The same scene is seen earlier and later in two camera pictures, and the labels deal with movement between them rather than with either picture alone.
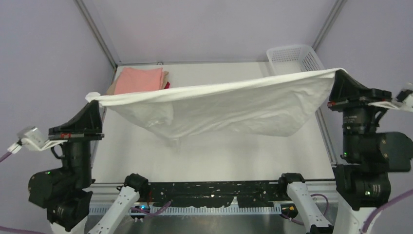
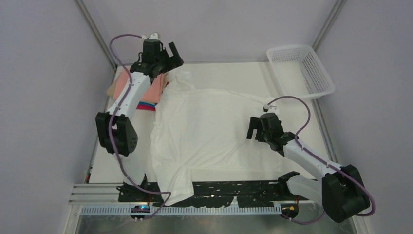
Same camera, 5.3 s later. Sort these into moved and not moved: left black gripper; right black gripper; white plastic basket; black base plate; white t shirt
Moved: right black gripper; left black gripper; white t shirt
Not moved: white plastic basket; black base plate
